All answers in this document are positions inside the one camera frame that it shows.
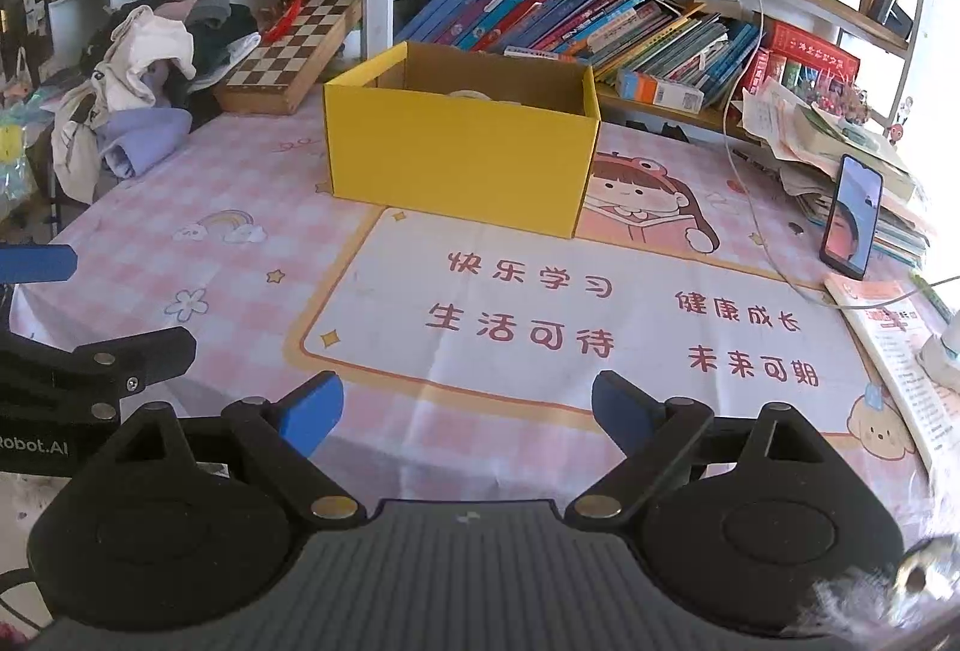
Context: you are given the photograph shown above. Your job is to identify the white power strip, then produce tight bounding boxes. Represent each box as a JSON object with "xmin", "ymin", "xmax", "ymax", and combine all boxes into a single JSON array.
[{"xmin": 918, "ymin": 328, "xmax": 960, "ymax": 383}]

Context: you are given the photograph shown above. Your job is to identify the red tassel ornament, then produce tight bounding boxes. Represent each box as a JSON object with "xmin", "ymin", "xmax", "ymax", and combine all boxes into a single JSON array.
[{"xmin": 260, "ymin": 0, "xmax": 311, "ymax": 44}]

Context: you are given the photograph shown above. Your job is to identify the yellow cardboard box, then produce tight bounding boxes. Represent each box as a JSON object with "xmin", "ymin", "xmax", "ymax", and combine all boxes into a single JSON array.
[{"xmin": 322, "ymin": 40, "xmax": 602, "ymax": 240}]

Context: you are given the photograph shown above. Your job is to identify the dark clothes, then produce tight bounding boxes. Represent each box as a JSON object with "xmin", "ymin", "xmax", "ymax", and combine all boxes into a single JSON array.
[{"xmin": 183, "ymin": 1, "xmax": 264, "ymax": 128}]

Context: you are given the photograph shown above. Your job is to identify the upright black smartphone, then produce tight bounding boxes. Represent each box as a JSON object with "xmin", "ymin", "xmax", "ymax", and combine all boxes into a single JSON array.
[{"xmin": 818, "ymin": 153, "xmax": 884, "ymax": 281}]

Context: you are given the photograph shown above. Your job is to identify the orange and white box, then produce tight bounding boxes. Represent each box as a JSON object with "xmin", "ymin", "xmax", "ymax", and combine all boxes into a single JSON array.
[{"xmin": 614, "ymin": 67, "xmax": 707, "ymax": 114}]

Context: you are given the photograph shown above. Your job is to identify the thick red book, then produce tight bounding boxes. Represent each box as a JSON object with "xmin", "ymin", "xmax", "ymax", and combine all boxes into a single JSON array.
[{"xmin": 764, "ymin": 19, "xmax": 863, "ymax": 80}]

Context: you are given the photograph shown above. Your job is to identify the small red boxes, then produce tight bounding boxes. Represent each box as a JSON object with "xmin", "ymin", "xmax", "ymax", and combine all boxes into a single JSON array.
[{"xmin": 740, "ymin": 46, "xmax": 804, "ymax": 98}]

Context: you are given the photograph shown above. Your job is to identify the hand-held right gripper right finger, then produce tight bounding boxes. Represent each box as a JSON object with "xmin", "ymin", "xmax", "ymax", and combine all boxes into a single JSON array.
[{"xmin": 563, "ymin": 371, "xmax": 846, "ymax": 525}]

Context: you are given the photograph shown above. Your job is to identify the wooden chess board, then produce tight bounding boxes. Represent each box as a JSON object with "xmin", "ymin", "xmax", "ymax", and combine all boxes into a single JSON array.
[{"xmin": 213, "ymin": 0, "xmax": 363, "ymax": 116}]

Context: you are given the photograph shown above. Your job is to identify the green pen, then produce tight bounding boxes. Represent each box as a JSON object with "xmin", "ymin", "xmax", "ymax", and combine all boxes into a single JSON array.
[{"xmin": 910, "ymin": 271, "xmax": 954, "ymax": 323}]

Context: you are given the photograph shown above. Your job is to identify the fluffy trim with metal ring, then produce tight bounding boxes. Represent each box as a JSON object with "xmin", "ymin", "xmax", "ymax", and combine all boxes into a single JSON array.
[{"xmin": 808, "ymin": 529, "xmax": 960, "ymax": 646}]

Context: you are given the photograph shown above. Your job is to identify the row of colourful books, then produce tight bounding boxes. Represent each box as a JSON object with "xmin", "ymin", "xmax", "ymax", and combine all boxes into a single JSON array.
[{"xmin": 393, "ymin": 0, "xmax": 763, "ymax": 90}]

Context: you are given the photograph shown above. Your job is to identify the black desk gadget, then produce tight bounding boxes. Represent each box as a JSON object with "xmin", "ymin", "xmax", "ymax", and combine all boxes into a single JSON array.
[{"xmin": 865, "ymin": 0, "xmax": 917, "ymax": 41}]

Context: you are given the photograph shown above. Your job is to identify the orange workbook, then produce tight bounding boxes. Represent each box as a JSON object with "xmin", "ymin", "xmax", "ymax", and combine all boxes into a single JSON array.
[{"xmin": 823, "ymin": 271, "xmax": 960, "ymax": 473}]

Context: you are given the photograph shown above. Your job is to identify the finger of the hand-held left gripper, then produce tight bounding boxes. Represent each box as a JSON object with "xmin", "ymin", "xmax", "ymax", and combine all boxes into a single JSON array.
[
  {"xmin": 0, "ymin": 244, "xmax": 79, "ymax": 285},
  {"xmin": 0, "ymin": 325, "xmax": 198, "ymax": 425}
]

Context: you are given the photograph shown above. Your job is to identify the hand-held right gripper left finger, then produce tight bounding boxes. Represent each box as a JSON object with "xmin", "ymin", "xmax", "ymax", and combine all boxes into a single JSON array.
[{"xmin": 88, "ymin": 371, "xmax": 368, "ymax": 531}]

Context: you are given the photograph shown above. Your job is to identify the stack of papers and books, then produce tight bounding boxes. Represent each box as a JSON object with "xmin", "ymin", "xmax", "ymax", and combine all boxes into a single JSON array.
[{"xmin": 742, "ymin": 80, "xmax": 936, "ymax": 271}]

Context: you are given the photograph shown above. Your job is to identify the purple garment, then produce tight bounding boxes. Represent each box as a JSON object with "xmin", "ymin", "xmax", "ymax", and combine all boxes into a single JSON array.
[{"xmin": 100, "ymin": 106, "xmax": 195, "ymax": 181}]

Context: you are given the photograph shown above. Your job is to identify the pink printed tablecloth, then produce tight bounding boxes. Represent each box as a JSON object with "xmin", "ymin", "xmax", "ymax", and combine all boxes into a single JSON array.
[{"xmin": 6, "ymin": 96, "xmax": 960, "ymax": 551}]

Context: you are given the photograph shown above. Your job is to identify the white cloth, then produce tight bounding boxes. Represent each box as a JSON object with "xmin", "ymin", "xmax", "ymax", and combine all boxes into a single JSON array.
[{"xmin": 93, "ymin": 5, "xmax": 198, "ymax": 113}]

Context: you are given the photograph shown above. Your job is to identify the beige garment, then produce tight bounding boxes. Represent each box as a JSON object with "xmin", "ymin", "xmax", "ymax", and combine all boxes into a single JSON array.
[{"xmin": 50, "ymin": 88, "xmax": 103, "ymax": 207}]

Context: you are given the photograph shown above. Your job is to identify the white charging cable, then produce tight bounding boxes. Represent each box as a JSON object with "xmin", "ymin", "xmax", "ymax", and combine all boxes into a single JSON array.
[{"xmin": 715, "ymin": 0, "xmax": 960, "ymax": 312}]

